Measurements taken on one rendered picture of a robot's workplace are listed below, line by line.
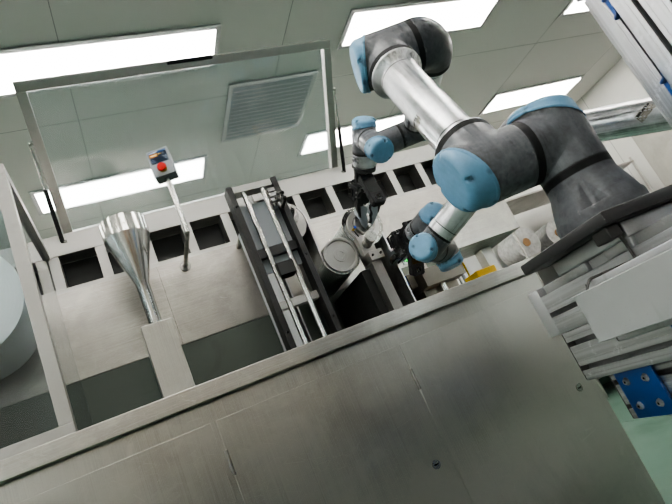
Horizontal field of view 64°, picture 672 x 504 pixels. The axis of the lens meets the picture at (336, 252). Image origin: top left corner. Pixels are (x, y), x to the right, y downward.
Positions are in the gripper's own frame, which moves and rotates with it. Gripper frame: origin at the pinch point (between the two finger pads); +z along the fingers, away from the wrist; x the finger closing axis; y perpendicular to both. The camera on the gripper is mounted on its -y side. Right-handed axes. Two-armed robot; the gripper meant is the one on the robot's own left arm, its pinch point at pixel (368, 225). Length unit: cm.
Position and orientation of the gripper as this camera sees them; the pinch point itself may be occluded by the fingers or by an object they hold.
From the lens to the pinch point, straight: 177.5
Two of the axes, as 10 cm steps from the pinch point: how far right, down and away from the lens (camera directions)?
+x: -8.8, 2.7, -4.0
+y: -4.8, -4.2, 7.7
